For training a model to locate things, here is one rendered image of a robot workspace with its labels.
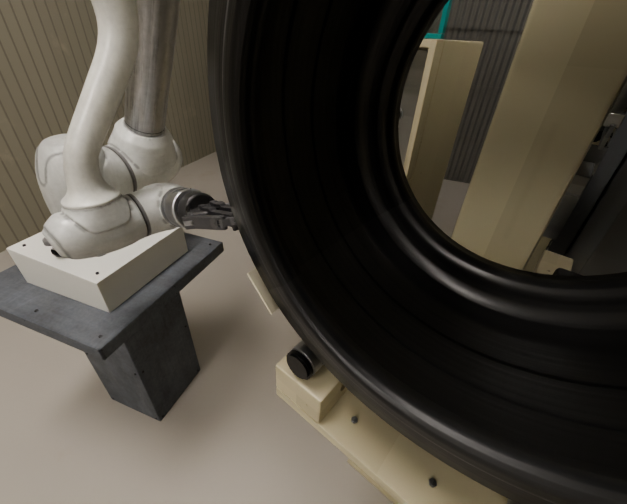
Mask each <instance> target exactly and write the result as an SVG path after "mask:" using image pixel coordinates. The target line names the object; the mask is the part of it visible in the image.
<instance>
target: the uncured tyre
mask: <svg viewBox="0 0 627 504"><path fill-rule="evenodd" d="M448 1H449V0H209V11H208V33H207V69H208V90H209V102H210V112H211V121H212V128H213V135H214V141H215V147H216V152H217V157H218V162H219V167H220V171H221V175H222V179H223V183H224V187H225V190H226V194H227V197H228V200H229V204H230V207H231V210H232V213H233V216H234V218H235V221H236V224H237V227H238V229H239V232H240V234H241V237H242V239H243V242H244V244H245V246H246V248H247V251H248V253H249V255H250V257H251V259H252V261H253V263H254V265H255V267H256V269H257V271H258V273H259V275H260V277H261V279H262V280H263V282H264V284H265V286H266V288H267V289H268V291H269V293H270V294H271V296H272V298H273V299H274V301H275V302H276V304H277V305H278V307H279V309H280V310H281V312H282V313H283V314H284V316H285V317H286V319H287V320H288V322H289V323H290V324H291V326H292V327H293V328H294V330H295V331H296V332H297V334H298V335H299V336H300V338H301V339H302V340H303V341H304V343H305V344H306V345H307V346H308V348H309V349H310V350H311V351H312V352H313V353H314V355H315V356H316V357H317V358H318V359H319V360H320V361H321V362H322V364H323V365H324V366H325V367H326V368H327V369H328V370H329V371H330V372H331V373H332V374H333V375H334V376H335V377H336V378H337V379H338V380H339V381H340V382H341V383H342V384H343V385H344V386H345V387H346V388H347V389H348V390H349V391H350V392H351V393H352V394H353V395H354V396H356V397H357V398H358V399H359V400H360V401H361V402H362V403H363V404H365V405H366V406H367V407H368V408H369V409H370V410H372V411H373V412H374V413H375V414H376V415H378V416H379V417H380V418H381V419H383V420H384V421H385V422H386V423H388V424H389V425H390V426H392V427H393V428H394V429H395V430H397V431H398V432H400V433H401V434H402V435H404V436H405V437H406V438H408V439H409V440H411V441H412V442H413V443H415V444H416V445H418V446H419V447H421V448H422V449H424V450H425V451H427V452H428V453H430V454H431V455H433V456H434V457H436V458H437V459H439V460H440V461H442V462H444V463H445V464H447V465H449V466H450V467H452V468H453V469H455V470H457V471H458V472H460V473H462V474H464V475H465V476H467V477H469V478H471V479H472V480H474V481H476V482H478V483H479V484H481V485H483V486H485V487H487V488H489V489H491V490H492V491H494V492H496V493H498V494H500V495H502V496H504V497H506V498H508V499H510V500H512V501H514V502H516V503H518V504H627V272H621V273H614V274H605V275H591V276H561V275H549V274H541V273H534V272H528V271H524V270H519V269H515V268H511V267H508V266H505V265H501V264H499V263H496V262H493V261H491V260H488V259H486V258H484V257H481V256H479V255H477V254H475V253H473V252H471V251H470V250H468V249H466V248H465V247H463V246H461V245H460V244H458V243H457V242H456V241H454V240H453V239H451V238H450V237H449V236H448V235H446V234H445V233H444V232H443V231H442V230H441V229H440V228H439V227H438V226H437V225H436V224H435V223H434V222H433V221H432V220H431V219H430V218H429V216H428V215H427V214H426V213H425V211H424V210H423V209H422V207H421V206H420V204H419V203H418V201H417V199H416V198H415V196H414V194H413V192H412V190H411V188H410V185H409V183H408V181H407V178H406V175H405V172H404V168H403V165H402V160H401V155H400V148H399V135H398V126H399V112H400V105H401V99H402V94H403V90H404V86H405V82H406V79H407V76H408V73H409V70H410V67H411V65H412V62H413V60H414V57H415V55H416V53H417V51H418V49H419V46H420V44H421V43H422V41H423V39H424V37H425V35H426V33H427V32H428V30H429V28H430V27H431V25H432V23H433V22H434V20H435V19H436V17H437V16H438V14H439V13H440V11H441V10H442V9H443V7H444V6H445V4H446V3H447V2H448Z"/></svg>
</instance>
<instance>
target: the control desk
mask: <svg viewBox="0 0 627 504"><path fill-rule="evenodd" d="M483 44H484V43H483V42H482V41H463V40H444V39H425V38H424V39H423V41H422V43H421V44H420V46H419V49H418V51H417V53H416V55H415V57H414V60H413V62H412V65H411V67H410V70H409V73H408V76H407V79H406V82H405V86H404V90H403V94H402V99H401V105H400V112H399V126H398V135H399V148H400V155H401V160H402V165H403V168H404V172H405V175H406V178H407V181H408V183H409V185H410V188H411V190H412V192H413V194H414V196H415V198H416V199H417V201H418V203H419V204H420V206H421V207H422V209H423V210H424V211H425V213H426V214H427V215H428V216H429V218H430V219H431V220H432V217H433V213H434V210H435V207H436V203H437V200H438V196H439V193H440V190H441V186H442V183H443V179H444V176H445V173H446V169H447V166H448V162H449V159H450V156H451V152H452V149H453V146H454V142H455V139H456V135H457V132H458V129H459V125H460V122H461V118H462V115H463V112H464V108H465V105H466V101H467V98H468V95H469V91H470V88H471V85H472V81H473V78H474V74H475V71H476V68H477V64H478V61H479V57H480V54H481V51H482V47H483Z"/></svg>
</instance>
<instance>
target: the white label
mask: <svg viewBox="0 0 627 504"><path fill-rule="evenodd" d="M247 275H248V277H249V279H250V280H251V282H252V284H253V285H254V287H255V289H256V290H257V292H258V294H259V296H260V297H261V299H262V301H263V302H264V304H265V306H266V307H267V309H268V311H269V312H270V314H273V313H274V312H275V311H276V310H277V309H278V308H279V307H278V305H277V304H276V302H275V301H274V299H273V298H272V296H271V294H270V293H269V291H268V289H267V288H266V286H265V284H264V282H263V280H262V279H261V277H260V275H259V273H258V271H257V269H256V268H255V269H253V270H252V271H250V272H248V273H247Z"/></svg>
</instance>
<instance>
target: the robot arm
mask: <svg viewBox="0 0 627 504"><path fill-rule="evenodd" d="M180 1H181V0H91V3H92V5H93V8H94V12H95V15H96V19H97V27H98V37H97V46H96V50H95V54H94V57H93V60H92V63H91V66H90V69H89V72H88V75H87V78H86V80H85V83H84V86H83V89H82V92H81V95H80V97H79V100H78V103H77V106H76V109H75V112H74V114H73V117H72V120H71V123H70V126H69V129H68V132H67V134H58V135H54V136H50V137H48V138H46V139H44V140H43V141H41V143H40V145H39V146H38V147H37V149H36V153H35V172H36V178H37V182H38V185H39V188H40V191H41V193H42V196H43V198H44V201H45V203H46V205H47V207H48V209H49V211H50V213H51V216H50V217H49V218H48V220H47V221H46V222H45V224H44V226H43V227H44V228H43V230H42V234H43V235H44V238H43V239H42V242H43V244H44V245H45V246H52V247H53V248H52V249H51V253H52V255H54V256H55V255H56V256H55V257H65V258H71V259H87V258H93V257H101V256H104V255H106V254H107V253H111V252H114V251H117V250H119V249H122V248H125V247H127V246H129V245H131V244H134V243H135V242H137V241H139V240H141V239H143V238H145V237H147V236H150V235H153V234H156V233H159V232H163V231H167V230H172V229H175V228H177V227H182V228H185V229H186V230H189V229H208V230H226V229H228V227H227V226H229V227H232V229H233V231H237V230H239V229H238V227H237V224H236V221H235V218H234V216H233V213H232V210H231V207H230V204H229V203H225V202H223V201H217V200H214V199H213V198H212V197H211V196H210V195H208V194H206V193H202V192H201V191H199V190H197V189H193V188H186V187H183V186H181V185H178V184H174V183H167V182H169V181H170V180H172V179H173V178H174V177H175V176H176V175H177V174H178V172H179V170H180V169H181V166H182V161H183V159H182V153H181V150H180V148H179V146H178V144H177V143H176V142H175V140H174V139H173V137H172V134H171V133H170V131H169V130H168V129H167V128H166V126H165V120H166V112H167V105H168V97H169V89H170V81H171V73H172V65H173V57H174V49H175V41H176V33H177V25H178V17H179V9H180ZM124 93H125V112H124V117H123V118H121V119H120V120H118V121H117V122H116V123H115V125H114V129H113V131H112V133H111V135H110V138H109V140H108V142H107V145H105V146H102V145H103V142H104V140H105V138H106V135H107V133H108V130H109V128H110V126H111V123H112V121H113V119H114V116H115V114H116V111H117V109H118V107H119V104H120V102H121V100H122V97H123V95H124ZM218 224H220V225H218Z"/></svg>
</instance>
